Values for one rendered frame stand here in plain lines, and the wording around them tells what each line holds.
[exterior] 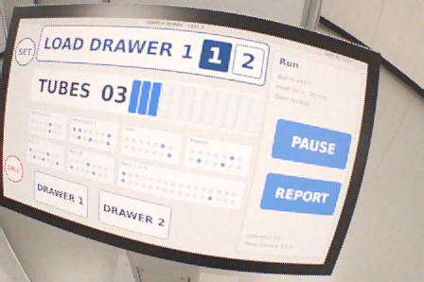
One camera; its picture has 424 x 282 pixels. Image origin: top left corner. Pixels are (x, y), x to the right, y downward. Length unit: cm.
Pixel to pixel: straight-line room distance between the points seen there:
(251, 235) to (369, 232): 136
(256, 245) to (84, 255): 115
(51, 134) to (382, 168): 176
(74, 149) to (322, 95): 30
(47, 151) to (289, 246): 33
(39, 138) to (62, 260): 111
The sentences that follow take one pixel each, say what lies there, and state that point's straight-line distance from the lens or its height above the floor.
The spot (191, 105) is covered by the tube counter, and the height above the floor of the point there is 111.
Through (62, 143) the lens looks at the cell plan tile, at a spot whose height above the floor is 106.
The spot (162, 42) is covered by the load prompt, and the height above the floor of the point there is 116.
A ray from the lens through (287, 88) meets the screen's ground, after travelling 49.
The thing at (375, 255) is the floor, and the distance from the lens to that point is 180.
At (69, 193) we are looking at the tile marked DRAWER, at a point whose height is 101.
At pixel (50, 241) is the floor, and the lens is 168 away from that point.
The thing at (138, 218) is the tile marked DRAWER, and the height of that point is 100.
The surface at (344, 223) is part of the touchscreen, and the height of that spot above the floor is 103.
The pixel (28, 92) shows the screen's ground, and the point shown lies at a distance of 56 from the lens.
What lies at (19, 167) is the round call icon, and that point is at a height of 102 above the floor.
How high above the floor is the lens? 146
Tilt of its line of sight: 50 degrees down
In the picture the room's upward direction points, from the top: 8 degrees clockwise
